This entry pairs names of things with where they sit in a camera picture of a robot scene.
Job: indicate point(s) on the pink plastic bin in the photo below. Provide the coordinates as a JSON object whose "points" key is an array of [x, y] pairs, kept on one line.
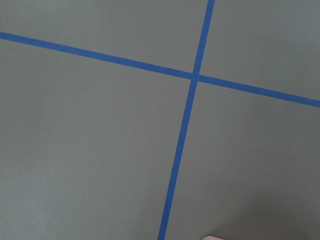
{"points": [[211, 238]]}

